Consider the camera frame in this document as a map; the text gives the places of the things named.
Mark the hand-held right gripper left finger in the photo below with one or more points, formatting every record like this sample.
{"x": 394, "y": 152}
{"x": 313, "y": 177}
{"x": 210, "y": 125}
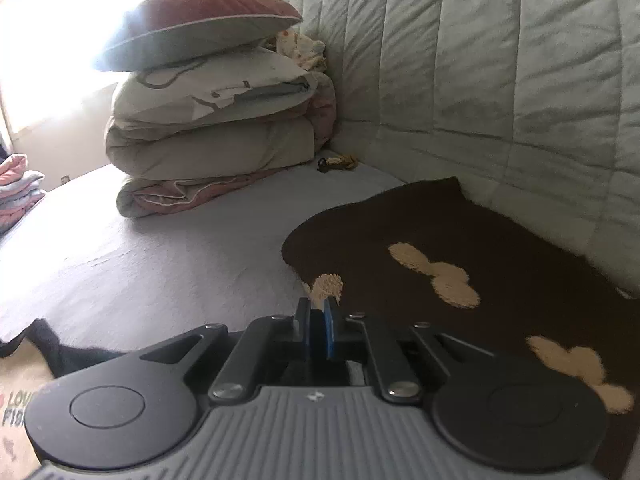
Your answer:
{"x": 312, "y": 335}

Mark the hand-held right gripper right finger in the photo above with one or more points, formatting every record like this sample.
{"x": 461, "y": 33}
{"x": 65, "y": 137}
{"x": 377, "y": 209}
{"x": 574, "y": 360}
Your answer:
{"x": 330, "y": 330}

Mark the beige and black shirt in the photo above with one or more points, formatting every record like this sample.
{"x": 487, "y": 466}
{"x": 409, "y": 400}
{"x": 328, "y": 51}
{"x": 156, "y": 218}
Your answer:
{"x": 20, "y": 375}

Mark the brown floral blanket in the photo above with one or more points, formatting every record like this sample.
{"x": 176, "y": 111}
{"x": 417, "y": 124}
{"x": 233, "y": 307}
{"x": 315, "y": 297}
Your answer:
{"x": 450, "y": 230}

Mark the small brown yellow object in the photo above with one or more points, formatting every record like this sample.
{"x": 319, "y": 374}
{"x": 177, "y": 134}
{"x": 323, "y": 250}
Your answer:
{"x": 337, "y": 162}

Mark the folded grey pink comforter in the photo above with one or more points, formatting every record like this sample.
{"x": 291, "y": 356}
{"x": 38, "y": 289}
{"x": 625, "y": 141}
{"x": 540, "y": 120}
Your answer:
{"x": 210, "y": 150}

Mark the folded printed grey quilt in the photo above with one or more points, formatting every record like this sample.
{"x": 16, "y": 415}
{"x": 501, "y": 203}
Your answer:
{"x": 200, "y": 90}

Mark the cream floral cloth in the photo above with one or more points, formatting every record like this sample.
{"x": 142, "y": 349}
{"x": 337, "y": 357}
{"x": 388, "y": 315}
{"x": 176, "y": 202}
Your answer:
{"x": 300, "y": 50}

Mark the grey quilted headboard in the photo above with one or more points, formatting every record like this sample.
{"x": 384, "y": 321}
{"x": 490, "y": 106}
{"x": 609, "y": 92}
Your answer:
{"x": 475, "y": 60}

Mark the grey folded garment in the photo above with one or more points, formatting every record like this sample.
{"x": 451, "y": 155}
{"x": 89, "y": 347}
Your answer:
{"x": 20, "y": 200}

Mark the maroon and grey pillow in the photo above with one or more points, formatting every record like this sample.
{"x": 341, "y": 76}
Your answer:
{"x": 200, "y": 20}

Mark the pink folded garment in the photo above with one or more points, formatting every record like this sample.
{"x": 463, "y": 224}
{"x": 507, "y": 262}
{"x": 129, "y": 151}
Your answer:
{"x": 12, "y": 170}

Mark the window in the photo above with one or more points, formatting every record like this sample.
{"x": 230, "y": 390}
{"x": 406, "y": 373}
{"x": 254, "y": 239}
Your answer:
{"x": 50, "y": 35}

